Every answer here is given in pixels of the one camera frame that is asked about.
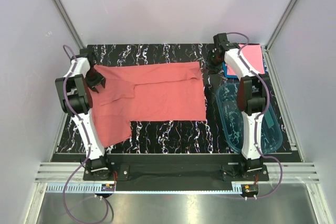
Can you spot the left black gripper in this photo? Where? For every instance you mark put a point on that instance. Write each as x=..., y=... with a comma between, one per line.
x=93, y=84

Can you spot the right aluminium frame post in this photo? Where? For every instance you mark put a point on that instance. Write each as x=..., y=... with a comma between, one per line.
x=285, y=16

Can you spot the slotted cable duct rail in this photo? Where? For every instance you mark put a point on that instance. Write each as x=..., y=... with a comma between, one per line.
x=78, y=187

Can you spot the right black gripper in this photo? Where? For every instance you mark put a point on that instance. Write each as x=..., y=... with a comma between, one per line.
x=212, y=68

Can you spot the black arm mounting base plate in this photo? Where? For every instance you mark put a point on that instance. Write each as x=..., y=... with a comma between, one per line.
x=177, y=172

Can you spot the aluminium frame post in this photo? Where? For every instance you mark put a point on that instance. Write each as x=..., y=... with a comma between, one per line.
x=68, y=22
x=285, y=16

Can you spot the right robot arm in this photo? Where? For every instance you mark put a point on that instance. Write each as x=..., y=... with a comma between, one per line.
x=252, y=99

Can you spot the coral red t shirt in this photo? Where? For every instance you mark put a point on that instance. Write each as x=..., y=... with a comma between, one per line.
x=149, y=93

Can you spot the left aluminium frame post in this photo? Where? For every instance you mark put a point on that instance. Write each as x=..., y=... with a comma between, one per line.
x=68, y=22

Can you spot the folded pink t shirt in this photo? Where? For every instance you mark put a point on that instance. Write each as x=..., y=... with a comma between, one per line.
x=249, y=53

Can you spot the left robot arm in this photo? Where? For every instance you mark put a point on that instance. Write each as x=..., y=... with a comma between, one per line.
x=74, y=93

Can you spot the folded blue t shirt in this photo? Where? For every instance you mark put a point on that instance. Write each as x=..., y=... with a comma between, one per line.
x=258, y=65

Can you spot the teal transparent plastic basket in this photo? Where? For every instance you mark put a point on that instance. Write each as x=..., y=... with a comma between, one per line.
x=232, y=122

